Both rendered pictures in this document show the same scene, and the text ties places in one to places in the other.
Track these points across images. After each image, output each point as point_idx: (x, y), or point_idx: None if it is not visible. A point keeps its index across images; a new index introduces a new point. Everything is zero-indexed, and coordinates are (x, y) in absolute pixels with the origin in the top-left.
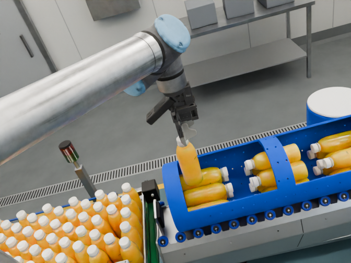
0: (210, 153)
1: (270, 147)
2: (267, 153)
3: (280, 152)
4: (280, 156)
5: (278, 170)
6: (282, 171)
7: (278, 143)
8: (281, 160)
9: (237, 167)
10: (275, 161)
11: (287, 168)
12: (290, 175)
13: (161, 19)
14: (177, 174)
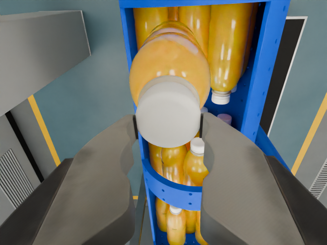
0: (248, 100)
1: (190, 198)
2: (180, 190)
3: (176, 202)
4: (170, 199)
5: (154, 182)
6: (152, 184)
7: (195, 208)
8: (164, 195)
9: (240, 108)
10: (165, 189)
11: (154, 190)
12: (148, 184)
13: None
14: (190, 2)
